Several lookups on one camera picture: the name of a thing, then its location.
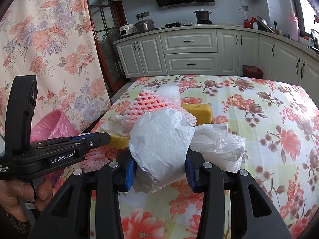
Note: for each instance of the pink thermos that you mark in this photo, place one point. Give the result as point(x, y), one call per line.
point(294, 28)

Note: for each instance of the floral tablecloth table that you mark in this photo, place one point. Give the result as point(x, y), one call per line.
point(261, 129)

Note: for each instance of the wooden glass door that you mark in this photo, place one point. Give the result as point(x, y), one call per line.
point(104, 29)

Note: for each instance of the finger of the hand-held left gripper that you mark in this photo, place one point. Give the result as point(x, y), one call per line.
point(99, 139)
point(83, 136)

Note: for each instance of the white rice cooker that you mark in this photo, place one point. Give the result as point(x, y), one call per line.
point(127, 30)

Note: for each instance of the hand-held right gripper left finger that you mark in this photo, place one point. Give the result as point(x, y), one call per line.
point(130, 176)

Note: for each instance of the person's left hand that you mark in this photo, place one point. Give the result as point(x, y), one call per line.
point(15, 191)

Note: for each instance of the floral curtain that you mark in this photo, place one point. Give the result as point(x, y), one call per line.
point(49, 42)

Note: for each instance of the black cooking pot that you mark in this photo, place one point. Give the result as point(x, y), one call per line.
point(202, 15)

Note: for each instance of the window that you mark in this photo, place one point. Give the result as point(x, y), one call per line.
point(306, 7)

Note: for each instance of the black gas stove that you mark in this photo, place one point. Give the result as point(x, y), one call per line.
point(174, 25)

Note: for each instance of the yellow sponge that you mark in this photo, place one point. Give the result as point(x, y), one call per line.
point(197, 113)
point(116, 140)

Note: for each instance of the pink foam fruit net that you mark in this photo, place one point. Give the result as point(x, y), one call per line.
point(149, 102)
point(99, 158)

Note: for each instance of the grey wall outlet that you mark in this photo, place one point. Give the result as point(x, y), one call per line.
point(142, 15)
point(243, 7)

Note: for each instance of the silver rice cooker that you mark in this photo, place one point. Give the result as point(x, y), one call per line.
point(144, 26)

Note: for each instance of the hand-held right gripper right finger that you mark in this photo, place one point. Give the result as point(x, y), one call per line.
point(190, 171)

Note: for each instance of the white tissue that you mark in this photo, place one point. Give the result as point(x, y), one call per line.
point(119, 124)

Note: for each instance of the white cabinet drawer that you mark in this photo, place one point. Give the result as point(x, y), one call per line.
point(188, 41)
point(191, 64)

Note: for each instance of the red floor waste bin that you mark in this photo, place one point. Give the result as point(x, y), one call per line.
point(253, 72)

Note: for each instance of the pink trash bin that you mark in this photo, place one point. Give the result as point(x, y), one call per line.
point(56, 127)

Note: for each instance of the white crumpled plastic bag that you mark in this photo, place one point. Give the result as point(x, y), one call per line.
point(214, 142)

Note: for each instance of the steel faucet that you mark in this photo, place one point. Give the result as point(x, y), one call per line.
point(315, 39)

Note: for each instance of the white foam pad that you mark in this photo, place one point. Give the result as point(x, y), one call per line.
point(234, 165)

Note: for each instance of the white paper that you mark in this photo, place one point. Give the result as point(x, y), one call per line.
point(159, 144)

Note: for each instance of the white foam sheet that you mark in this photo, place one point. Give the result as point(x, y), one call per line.
point(169, 94)

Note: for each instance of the red kettle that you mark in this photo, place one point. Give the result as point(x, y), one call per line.
point(249, 23)

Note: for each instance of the white kitchen base cabinet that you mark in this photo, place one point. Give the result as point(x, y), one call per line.
point(229, 52)

